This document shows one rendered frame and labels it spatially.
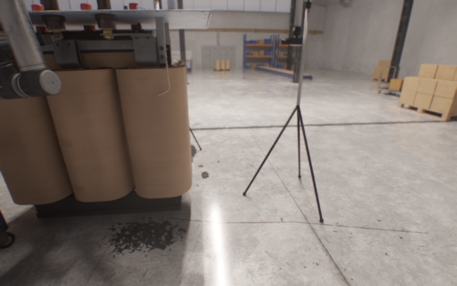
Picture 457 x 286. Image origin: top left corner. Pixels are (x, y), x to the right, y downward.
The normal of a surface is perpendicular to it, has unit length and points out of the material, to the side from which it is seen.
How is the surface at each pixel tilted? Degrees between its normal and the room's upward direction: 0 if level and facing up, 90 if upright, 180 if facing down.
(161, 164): 90
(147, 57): 90
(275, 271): 0
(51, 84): 85
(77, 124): 90
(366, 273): 0
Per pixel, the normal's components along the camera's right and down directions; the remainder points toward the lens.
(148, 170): 0.07, 0.36
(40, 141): 0.76, 0.24
